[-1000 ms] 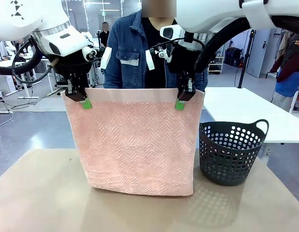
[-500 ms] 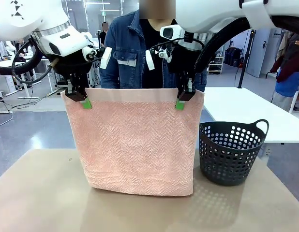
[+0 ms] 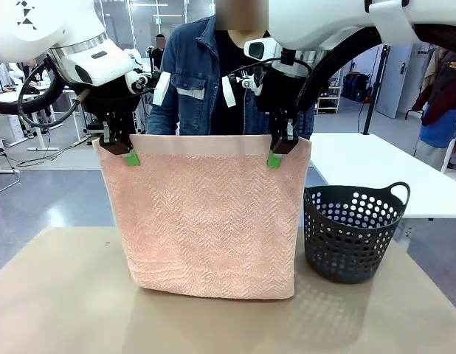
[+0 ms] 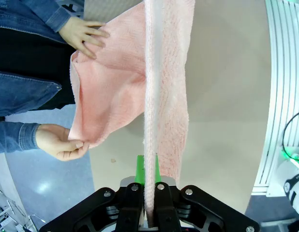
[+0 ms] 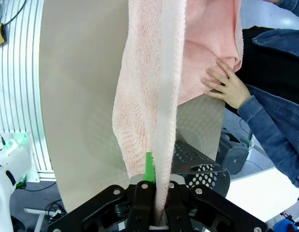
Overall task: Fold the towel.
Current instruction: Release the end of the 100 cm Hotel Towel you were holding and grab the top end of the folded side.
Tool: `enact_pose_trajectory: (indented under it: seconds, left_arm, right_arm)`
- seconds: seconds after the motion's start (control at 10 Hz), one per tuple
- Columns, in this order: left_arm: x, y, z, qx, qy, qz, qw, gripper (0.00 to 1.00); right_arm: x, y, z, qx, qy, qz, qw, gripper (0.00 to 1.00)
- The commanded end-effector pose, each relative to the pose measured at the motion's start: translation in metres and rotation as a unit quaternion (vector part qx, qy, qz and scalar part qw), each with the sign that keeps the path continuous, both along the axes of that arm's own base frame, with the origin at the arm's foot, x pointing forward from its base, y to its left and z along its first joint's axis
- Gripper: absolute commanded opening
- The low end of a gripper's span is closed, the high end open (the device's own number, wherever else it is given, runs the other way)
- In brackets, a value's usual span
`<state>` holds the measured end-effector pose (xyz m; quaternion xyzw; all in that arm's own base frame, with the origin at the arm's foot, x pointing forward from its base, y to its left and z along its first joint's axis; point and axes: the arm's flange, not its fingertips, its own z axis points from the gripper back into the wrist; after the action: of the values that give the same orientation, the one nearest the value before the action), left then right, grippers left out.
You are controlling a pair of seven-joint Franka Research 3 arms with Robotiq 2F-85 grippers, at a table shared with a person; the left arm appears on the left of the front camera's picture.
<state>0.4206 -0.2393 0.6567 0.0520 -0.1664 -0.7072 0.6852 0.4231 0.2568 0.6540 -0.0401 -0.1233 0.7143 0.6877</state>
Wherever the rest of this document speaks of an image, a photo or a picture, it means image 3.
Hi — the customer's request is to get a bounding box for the person in denim jacket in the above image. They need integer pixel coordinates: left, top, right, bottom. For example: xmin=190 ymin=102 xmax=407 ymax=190
xmin=146 ymin=13 xmax=317 ymax=142

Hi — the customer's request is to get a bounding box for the white side table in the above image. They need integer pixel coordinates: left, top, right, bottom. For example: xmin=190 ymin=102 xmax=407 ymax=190
xmin=308 ymin=131 xmax=456 ymax=221

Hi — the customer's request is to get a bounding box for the wooden shoe rack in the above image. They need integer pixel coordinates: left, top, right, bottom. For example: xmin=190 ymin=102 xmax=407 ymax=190
xmin=315 ymin=86 xmax=343 ymax=115

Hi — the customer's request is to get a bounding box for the denim-sleeved right forearm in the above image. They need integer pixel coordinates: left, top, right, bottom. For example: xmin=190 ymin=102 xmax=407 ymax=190
xmin=146 ymin=88 xmax=180 ymax=136

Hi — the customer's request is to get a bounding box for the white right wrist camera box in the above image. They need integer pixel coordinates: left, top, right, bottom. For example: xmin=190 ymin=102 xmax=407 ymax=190
xmin=221 ymin=74 xmax=238 ymax=109

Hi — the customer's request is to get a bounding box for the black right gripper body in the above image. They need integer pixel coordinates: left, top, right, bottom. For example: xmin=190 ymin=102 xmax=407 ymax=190
xmin=254 ymin=69 xmax=307 ymax=114

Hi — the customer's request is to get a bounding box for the seated person in cap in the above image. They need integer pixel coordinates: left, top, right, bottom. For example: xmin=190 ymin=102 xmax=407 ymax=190
xmin=22 ymin=58 xmax=54 ymax=125

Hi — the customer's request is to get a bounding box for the clothes rack with coats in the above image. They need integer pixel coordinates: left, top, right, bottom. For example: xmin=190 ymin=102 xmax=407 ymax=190
xmin=404 ymin=40 xmax=456 ymax=174

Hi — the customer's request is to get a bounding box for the long white desk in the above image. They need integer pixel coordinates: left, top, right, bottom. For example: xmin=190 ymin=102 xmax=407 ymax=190
xmin=0 ymin=83 xmax=85 ymax=153

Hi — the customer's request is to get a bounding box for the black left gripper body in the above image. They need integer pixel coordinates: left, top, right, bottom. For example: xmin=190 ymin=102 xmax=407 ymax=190
xmin=70 ymin=74 xmax=141 ymax=116

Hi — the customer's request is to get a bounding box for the dark perforated plastic basket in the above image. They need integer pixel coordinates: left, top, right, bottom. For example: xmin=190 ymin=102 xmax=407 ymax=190
xmin=303 ymin=181 xmax=412 ymax=285

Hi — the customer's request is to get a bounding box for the denim-sleeved left forearm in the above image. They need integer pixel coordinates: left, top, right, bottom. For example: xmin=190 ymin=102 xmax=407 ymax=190
xmin=291 ymin=108 xmax=317 ymax=142

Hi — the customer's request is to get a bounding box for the person in black shirt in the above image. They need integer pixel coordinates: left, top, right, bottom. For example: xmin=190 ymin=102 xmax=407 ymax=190
xmin=151 ymin=33 xmax=168 ymax=72

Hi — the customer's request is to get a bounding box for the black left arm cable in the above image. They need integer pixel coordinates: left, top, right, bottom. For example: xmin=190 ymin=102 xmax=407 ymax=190
xmin=16 ymin=55 xmax=89 ymax=129

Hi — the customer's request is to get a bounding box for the black suitcase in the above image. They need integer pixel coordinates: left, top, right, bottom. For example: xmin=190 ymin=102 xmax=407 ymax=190
xmin=342 ymin=72 xmax=371 ymax=103

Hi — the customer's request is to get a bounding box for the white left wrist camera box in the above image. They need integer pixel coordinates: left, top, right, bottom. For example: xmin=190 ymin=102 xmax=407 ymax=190
xmin=152 ymin=71 xmax=171 ymax=106

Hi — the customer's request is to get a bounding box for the black tripod stand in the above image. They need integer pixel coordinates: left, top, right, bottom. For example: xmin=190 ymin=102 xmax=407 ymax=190
xmin=359 ymin=43 xmax=394 ymax=136

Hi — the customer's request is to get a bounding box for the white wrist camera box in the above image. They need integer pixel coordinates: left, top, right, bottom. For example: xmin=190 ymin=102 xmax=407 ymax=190
xmin=152 ymin=71 xmax=171 ymax=106
xmin=221 ymin=74 xmax=238 ymax=109

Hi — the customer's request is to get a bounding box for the grey open door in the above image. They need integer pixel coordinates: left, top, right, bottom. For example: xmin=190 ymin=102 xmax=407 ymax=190
xmin=375 ymin=43 xmax=414 ymax=119

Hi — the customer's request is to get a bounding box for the black office chair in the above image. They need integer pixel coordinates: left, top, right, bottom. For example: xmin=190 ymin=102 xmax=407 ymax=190
xmin=0 ymin=146 xmax=21 ymax=202

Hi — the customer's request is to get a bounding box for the pink herringbone towel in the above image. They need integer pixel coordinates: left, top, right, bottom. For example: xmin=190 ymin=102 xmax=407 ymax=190
xmin=91 ymin=133 xmax=313 ymax=301

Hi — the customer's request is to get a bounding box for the black right arm cable sleeve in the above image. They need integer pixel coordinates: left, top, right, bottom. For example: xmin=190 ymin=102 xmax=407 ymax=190
xmin=295 ymin=24 xmax=456 ymax=112

